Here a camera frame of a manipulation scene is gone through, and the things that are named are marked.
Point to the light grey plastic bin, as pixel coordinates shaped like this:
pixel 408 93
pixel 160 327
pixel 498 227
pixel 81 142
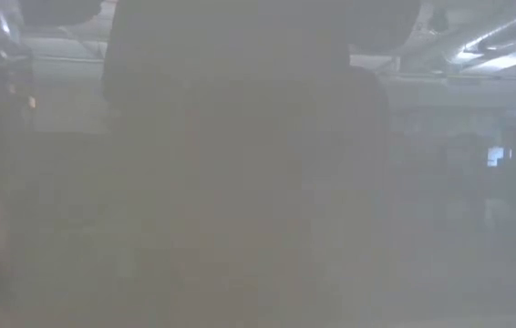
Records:
pixel 258 228

